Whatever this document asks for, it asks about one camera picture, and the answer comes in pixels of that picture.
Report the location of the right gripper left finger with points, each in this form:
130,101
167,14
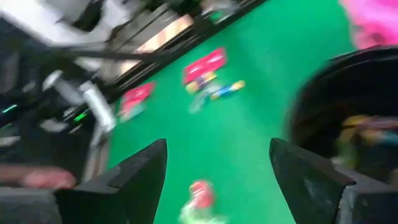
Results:
136,186

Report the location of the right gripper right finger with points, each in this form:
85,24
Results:
304,186

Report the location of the clear bag green candy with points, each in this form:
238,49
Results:
192,216

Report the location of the clear bag red candy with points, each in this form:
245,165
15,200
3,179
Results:
202,194

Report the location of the candy bars pile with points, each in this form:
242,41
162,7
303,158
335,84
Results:
363,130

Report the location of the clear bag pale candy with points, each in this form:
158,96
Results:
199,102

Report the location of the yellow purple candy bar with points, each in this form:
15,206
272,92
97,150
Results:
199,84

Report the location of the blue yellow candy bar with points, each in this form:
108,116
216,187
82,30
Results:
228,89

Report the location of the red candy pack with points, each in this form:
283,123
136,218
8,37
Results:
136,95
205,65

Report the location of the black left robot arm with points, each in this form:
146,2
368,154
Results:
25,130

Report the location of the black halloween bucket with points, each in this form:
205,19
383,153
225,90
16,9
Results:
320,102

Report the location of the pink halloween bucket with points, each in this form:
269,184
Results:
373,21

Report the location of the black table frame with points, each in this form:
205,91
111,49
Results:
199,37

